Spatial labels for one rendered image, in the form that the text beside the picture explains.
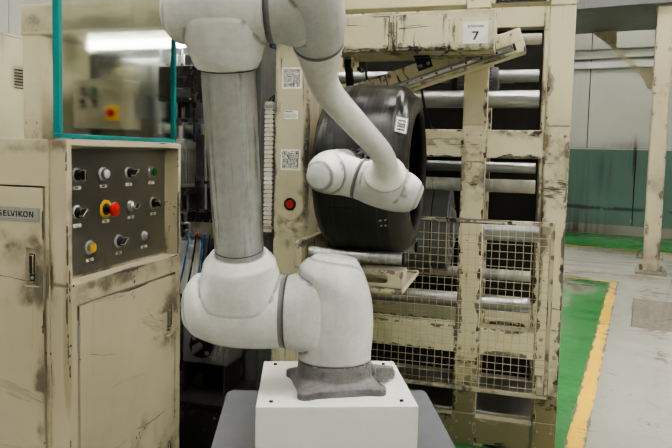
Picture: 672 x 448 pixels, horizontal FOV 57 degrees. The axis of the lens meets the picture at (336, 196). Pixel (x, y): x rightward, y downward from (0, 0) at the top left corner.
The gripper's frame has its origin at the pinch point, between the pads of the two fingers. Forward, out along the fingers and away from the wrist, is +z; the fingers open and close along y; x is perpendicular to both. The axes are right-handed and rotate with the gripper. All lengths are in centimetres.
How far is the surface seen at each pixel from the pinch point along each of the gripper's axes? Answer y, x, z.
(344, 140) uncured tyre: 6.4, -3.3, 5.3
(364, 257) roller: 1.7, 36.9, 11.8
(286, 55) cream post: 34, -30, 29
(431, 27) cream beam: -14, -40, 57
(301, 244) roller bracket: 23.0, 32.9, 8.8
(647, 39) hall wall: -246, -62, 943
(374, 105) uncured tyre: -1.4, -13.7, 14.1
